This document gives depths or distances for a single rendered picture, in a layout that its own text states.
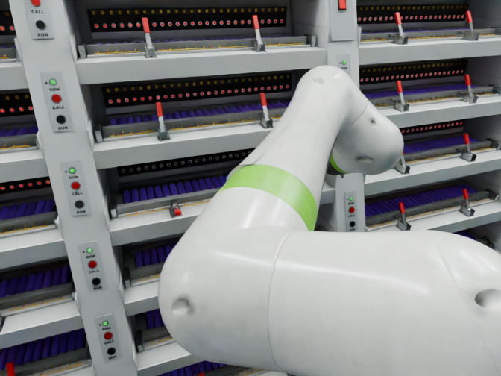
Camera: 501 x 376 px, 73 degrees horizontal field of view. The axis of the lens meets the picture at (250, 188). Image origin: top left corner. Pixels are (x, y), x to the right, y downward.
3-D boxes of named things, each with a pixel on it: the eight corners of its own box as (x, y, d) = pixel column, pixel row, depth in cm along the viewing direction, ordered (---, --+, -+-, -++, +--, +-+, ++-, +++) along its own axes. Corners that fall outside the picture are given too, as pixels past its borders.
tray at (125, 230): (333, 202, 98) (338, 173, 93) (112, 246, 81) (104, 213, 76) (302, 172, 115) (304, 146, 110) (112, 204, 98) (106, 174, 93)
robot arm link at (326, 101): (275, 251, 44) (340, 218, 37) (210, 193, 42) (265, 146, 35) (329, 123, 70) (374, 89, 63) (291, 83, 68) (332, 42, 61)
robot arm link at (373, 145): (394, 186, 59) (427, 140, 61) (346, 135, 56) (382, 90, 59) (349, 188, 72) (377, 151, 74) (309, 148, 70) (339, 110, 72)
